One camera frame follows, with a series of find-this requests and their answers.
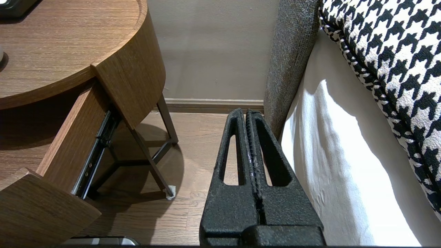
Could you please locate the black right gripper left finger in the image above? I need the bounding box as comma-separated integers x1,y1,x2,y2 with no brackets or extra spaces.
200,108,261,242

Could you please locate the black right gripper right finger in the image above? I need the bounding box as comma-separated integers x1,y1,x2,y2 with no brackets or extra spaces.
246,110,323,228

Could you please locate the white bed sheet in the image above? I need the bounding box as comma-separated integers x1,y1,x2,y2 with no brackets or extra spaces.
281,29,441,247

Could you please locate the white robot chassis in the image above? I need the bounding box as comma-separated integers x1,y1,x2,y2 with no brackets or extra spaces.
60,236,138,246

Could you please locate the grey fabric bed headboard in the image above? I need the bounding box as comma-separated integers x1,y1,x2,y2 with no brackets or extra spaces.
264,0,322,140

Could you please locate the black white houndstooth pillow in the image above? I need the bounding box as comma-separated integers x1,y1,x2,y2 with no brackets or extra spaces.
319,0,441,221

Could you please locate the round wooden nightstand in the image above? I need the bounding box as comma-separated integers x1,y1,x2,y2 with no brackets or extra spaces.
0,0,166,130

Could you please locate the black telephone base white keypad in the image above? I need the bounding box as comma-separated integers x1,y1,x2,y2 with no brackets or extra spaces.
0,0,38,18

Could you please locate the dark metal nightstand leg frame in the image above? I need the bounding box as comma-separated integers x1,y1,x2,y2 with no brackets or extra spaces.
93,95,180,200

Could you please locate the wall baseboard strip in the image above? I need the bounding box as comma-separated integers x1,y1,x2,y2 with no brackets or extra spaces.
152,98,265,114

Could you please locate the black metal drawer slide rail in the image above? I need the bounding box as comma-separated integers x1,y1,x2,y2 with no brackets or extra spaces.
72,110,121,199

